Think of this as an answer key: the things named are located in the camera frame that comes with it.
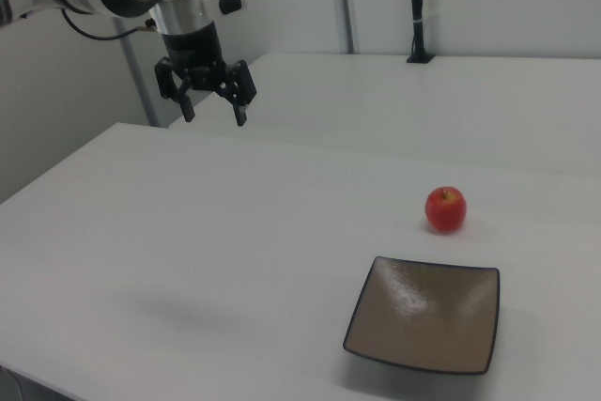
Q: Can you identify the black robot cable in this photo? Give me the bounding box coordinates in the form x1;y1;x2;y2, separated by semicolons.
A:
60;9;157;41

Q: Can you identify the red apple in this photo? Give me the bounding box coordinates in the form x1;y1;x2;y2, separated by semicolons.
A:
424;186;468;234

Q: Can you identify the grey metal frame post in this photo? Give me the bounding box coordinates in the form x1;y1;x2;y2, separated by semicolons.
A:
117;19;160;128
333;0;355;55

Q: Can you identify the square brown ceramic plate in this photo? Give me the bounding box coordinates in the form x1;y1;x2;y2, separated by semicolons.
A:
342;255;501;377

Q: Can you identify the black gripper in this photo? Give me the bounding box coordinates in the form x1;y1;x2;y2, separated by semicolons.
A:
154;19;259;128

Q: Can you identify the black pole with base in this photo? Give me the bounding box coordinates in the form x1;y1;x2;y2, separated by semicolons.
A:
405;0;436;65

